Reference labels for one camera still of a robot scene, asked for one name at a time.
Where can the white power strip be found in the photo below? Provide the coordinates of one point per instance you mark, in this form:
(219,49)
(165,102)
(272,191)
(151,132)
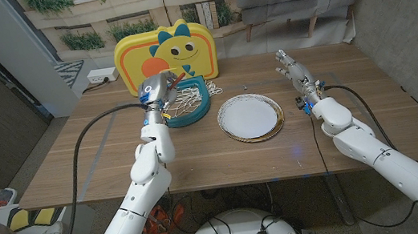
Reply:
(102,75)

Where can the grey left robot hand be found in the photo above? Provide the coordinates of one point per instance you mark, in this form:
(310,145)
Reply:
(155,93)

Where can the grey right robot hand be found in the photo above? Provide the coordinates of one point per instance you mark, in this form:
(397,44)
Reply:
(301,76)

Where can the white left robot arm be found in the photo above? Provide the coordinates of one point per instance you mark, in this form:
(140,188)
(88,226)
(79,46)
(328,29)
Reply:
(139,199)

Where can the yellow dinosaur toy basketball hoop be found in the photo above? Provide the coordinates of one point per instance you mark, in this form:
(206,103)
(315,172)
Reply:
(184,51)

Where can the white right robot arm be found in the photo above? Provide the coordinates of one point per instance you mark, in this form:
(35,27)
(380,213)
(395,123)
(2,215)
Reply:
(394,169)

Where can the printed backdrop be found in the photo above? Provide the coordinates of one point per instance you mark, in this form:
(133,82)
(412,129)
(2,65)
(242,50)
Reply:
(282,30)

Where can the orange tool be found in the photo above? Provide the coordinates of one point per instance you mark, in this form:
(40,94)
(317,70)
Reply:
(166,221)

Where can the yellow black striped object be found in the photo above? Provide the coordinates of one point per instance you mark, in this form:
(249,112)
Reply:
(46,215)

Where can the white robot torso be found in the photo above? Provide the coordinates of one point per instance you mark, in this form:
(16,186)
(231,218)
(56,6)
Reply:
(239,226)

